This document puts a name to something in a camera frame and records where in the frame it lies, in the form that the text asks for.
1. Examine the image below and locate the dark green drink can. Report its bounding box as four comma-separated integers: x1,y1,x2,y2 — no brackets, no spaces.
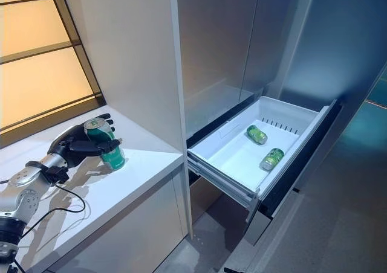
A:
83,117,126,172

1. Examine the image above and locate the white fridge drawer bin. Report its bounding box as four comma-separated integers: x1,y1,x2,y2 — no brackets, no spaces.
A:
187,95,331,210

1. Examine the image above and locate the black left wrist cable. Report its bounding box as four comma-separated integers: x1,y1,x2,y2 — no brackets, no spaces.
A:
0,178,87,273

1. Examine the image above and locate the light green drink can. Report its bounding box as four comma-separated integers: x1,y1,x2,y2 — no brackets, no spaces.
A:
259,147,285,172
246,124,268,145

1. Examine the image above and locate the white counter cabinet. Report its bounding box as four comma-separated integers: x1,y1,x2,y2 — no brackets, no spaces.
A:
0,103,190,273

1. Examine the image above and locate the white tall side panel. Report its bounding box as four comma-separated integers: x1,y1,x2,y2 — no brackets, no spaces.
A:
59,0,194,240

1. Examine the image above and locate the dark framed window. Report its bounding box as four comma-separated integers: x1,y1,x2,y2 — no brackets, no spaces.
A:
0,0,107,149

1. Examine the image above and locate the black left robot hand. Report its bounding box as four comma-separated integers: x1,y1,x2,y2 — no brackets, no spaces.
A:
47,113,123,169

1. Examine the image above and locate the grey metallic tall panel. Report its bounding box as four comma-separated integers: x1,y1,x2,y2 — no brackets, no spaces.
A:
253,0,387,273

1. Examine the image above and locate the dark fridge drawer front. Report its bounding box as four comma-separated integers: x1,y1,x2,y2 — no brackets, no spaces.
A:
241,99,345,247

